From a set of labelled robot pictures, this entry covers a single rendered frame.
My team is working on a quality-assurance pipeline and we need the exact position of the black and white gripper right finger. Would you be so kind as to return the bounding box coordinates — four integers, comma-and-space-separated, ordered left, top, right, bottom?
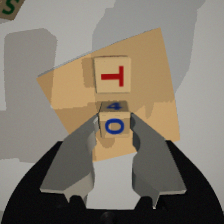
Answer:
130, 112, 224, 224

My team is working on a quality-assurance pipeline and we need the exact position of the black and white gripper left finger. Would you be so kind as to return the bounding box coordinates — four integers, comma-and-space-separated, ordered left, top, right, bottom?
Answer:
1, 113, 100, 224

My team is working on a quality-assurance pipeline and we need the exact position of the tan flat mat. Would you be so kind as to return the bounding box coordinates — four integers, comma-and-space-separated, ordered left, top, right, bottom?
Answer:
36, 28, 180, 162

